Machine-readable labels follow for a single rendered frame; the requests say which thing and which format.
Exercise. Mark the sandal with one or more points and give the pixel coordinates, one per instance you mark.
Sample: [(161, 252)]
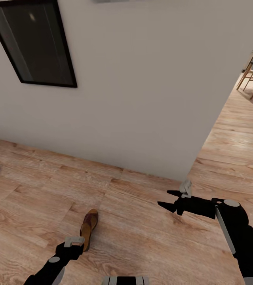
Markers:
[(89, 224)]

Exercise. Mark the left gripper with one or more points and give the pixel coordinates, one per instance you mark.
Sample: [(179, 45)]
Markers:
[(73, 252)]

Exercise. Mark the picture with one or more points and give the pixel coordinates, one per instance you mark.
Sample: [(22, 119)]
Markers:
[(32, 34)]

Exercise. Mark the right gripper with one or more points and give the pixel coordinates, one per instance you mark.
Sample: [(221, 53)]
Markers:
[(192, 205)]

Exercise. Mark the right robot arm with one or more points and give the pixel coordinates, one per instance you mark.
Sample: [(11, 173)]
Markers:
[(232, 218)]

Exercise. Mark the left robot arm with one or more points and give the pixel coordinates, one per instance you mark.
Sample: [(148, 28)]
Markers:
[(53, 270)]

